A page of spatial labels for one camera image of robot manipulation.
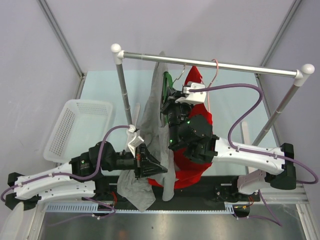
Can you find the green velvet hanger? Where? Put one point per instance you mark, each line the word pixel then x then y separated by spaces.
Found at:
pixel 167 84

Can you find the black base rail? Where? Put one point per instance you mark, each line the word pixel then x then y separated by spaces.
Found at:
pixel 213 188

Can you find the pink wire hanger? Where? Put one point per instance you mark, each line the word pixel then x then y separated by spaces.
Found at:
pixel 210 84

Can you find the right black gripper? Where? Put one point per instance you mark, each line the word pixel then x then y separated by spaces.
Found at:
pixel 173 95

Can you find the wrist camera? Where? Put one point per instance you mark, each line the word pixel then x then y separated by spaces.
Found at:
pixel 193 94
pixel 134 139

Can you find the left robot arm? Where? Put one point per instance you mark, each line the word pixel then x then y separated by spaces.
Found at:
pixel 82 177

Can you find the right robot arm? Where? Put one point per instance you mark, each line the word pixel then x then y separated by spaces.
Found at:
pixel 193 136

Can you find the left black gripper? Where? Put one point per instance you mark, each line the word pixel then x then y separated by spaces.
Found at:
pixel 145 163

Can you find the red t shirt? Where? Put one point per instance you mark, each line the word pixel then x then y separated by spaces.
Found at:
pixel 193 160

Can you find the white plastic basket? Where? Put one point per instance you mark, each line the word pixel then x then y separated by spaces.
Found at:
pixel 81 124

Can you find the grey t shirt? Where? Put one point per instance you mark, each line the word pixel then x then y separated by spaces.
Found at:
pixel 155 132

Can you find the silver clothes rack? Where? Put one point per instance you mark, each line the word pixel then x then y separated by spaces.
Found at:
pixel 207 63

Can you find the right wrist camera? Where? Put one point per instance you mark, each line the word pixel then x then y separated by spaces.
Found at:
pixel 193 94

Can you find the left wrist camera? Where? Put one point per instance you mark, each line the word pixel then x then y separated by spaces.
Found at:
pixel 134 139

